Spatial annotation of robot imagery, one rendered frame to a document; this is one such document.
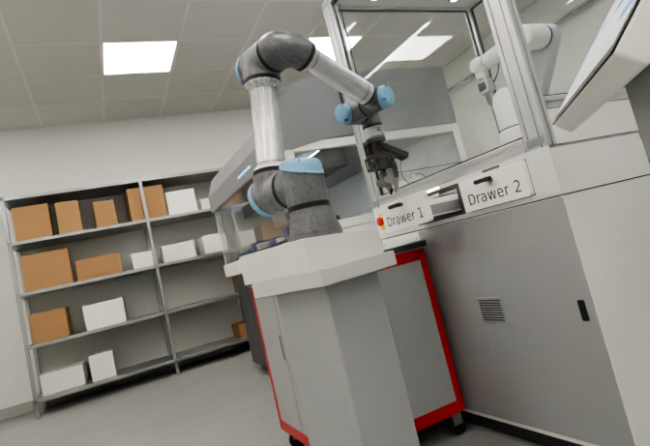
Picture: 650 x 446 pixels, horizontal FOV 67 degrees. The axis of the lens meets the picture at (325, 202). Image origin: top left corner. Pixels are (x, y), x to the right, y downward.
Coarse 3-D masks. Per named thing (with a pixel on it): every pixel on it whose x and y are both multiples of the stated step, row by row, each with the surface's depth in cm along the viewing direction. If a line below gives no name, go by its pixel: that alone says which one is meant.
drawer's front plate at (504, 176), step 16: (480, 176) 162; (496, 176) 155; (512, 176) 150; (528, 176) 146; (464, 192) 170; (480, 192) 163; (496, 192) 156; (512, 192) 151; (528, 192) 145; (480, 208) 164
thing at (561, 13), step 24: (528, 0) 150; (552, 0) 155; (576, 0) 160; (600, 0) 165; (528, 24) 148; (552, 24) 153; (576, 24) 158; (600, 24) 163; (552, 48) 150; (576, 48) 155; (552, 72) 148; (576, 72) 153
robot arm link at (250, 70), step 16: (256, 48) 144; (240, 64) 151; (256, 64) 146; (240, 80) 153; (256, 80) 146; (272, 80) 147; (256, 96) 147; (272, 96) 147; (256, 112) 146; (272, 112) 146; (256, 128) 145; (272, 128) 145; (256, 144) 145; (272, 144) 143; (256, 160) 146; (272, 160) 142; (256, 176) 142; (272, 176) 138; (256, 192) 141; (256, 208) 143; (272, 208) 139
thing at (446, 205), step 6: (432, 198) 171; (438, 198) 172; (444, 198) 173; (450, 198) 174; (456, 198) 175; (432, 204) 170; (438, 204) 171; (444, 204) 172; (450, 204) 174; (456, 204) 175; (432, 210) 170; (438, 210) 171; (444, 210) 172; (450, 210) 173; (456, 210) 174; (438, 216) 187
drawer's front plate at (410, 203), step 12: (420, 192) 169; (384, 204) 190; (408, 204) 176; (420, 204) 170; (384, 216) 192; (396, 216) 185; (408, 216) 177; (420, 216) 171; (432, 216) 167; (396, 228) 186
